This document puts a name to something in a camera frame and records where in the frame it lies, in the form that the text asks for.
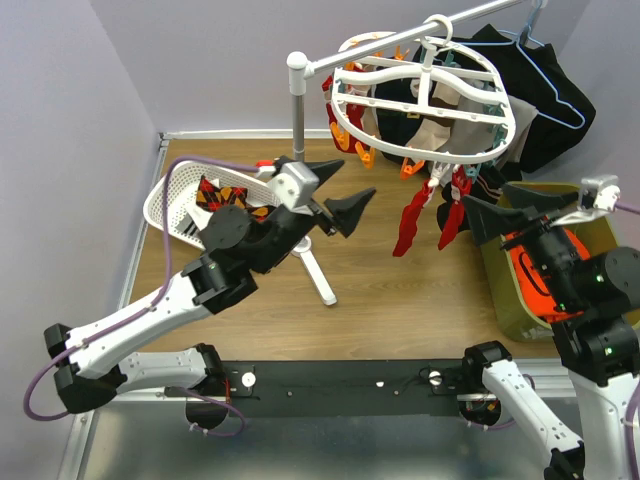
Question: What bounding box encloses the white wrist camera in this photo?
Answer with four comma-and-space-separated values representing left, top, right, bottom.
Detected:
552, 174, 620, 226
254, 156, 320, 216

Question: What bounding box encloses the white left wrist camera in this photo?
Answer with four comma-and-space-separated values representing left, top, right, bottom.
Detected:
254, 156, 320, 216

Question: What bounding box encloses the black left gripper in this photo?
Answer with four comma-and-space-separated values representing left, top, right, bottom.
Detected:
253, 159, 379, 275

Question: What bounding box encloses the white perforated basket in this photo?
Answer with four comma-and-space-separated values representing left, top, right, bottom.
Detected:
166, 161, 280, 250

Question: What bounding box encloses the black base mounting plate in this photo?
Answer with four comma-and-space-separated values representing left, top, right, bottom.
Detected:
199, 359, 494, 418

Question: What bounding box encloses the black hanging garment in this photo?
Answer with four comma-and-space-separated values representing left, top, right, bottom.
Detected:
414, 22, 599, 174

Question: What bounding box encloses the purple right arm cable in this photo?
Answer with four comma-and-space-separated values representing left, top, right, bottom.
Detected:
614, 199, 640, 441

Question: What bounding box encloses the light blue wire hanger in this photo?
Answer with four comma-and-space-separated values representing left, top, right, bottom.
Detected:
459, 0, 586, 131

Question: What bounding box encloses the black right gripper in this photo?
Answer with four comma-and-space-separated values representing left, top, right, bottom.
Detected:
461, 179, 585, 306

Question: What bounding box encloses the orange cloth in bin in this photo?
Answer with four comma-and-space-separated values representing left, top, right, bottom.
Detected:
509, 245, 584, 323

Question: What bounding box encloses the white clothes peg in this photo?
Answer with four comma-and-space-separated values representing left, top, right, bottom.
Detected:
428, 162, 450, 188

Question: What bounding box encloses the black striped sock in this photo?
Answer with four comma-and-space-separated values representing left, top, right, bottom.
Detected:
436, 201, 469, 232
470, 162, 522, 204

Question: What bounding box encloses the grey hanging garment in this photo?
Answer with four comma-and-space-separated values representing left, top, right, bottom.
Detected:
449, 94, 539, 164

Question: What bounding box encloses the navy santa sock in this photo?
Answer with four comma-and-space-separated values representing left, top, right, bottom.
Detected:
374, 79, 424, 146

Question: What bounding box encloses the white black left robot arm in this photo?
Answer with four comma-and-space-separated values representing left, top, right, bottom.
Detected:
44, 157, 376, 414

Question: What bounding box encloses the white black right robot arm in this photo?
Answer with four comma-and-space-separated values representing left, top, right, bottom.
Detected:
459, 175, 639, 479

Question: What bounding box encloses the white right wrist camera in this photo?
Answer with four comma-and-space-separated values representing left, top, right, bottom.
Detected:
552, 174, 620, 226

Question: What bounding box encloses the orange clothes peg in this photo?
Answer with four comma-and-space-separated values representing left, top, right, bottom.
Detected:
400, 157, 425, 180

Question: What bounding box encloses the white round sock hanger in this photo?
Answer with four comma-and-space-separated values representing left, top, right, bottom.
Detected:
325, 14, 517, 168

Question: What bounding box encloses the silver drying rack stand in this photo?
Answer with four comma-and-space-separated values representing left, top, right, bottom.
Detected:
279, 0, 531, 306

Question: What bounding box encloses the red black santa sock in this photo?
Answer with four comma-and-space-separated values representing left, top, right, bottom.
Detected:
438, 167, 472, 250

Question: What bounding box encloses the socks pile in basket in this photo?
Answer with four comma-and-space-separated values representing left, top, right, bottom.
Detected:
183, 175, 275, 235

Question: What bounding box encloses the green plastic bin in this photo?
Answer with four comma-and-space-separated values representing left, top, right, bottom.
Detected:
479, 182, 639, 342

